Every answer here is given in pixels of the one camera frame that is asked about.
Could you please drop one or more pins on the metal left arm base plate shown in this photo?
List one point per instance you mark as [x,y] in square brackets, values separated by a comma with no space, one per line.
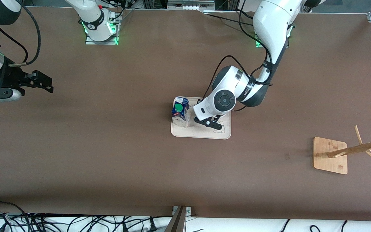
[258,45]

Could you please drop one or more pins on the wooden mug rack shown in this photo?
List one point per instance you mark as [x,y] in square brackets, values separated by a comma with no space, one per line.
[325,154]

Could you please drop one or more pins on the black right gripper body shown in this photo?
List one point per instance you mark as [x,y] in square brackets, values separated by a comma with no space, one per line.
[9,78]

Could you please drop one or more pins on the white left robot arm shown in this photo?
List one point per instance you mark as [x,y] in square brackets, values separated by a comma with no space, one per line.
[272,22]

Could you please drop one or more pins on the white power strip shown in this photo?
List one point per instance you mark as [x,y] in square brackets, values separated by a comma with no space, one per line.
[190,5]

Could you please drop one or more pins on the brown table cover mat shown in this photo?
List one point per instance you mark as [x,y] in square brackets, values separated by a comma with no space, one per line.
[140,177]

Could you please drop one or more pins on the blue white milk carton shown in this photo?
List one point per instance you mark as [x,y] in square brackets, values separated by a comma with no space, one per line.
[180,111]

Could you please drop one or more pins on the silver metal corner bracket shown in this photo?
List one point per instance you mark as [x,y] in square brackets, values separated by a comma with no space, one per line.
[188,211]

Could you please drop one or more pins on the dark aluminium profile bar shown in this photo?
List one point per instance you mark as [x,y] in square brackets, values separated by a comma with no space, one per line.
[177,222]

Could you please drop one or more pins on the cream rabbit print tray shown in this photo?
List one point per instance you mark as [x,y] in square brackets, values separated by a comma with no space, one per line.
[201,133]

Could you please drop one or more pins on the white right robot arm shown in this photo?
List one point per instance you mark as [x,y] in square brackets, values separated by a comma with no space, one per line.
[92,19]

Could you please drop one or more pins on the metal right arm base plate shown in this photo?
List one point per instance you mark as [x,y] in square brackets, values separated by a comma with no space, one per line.
[90,42]

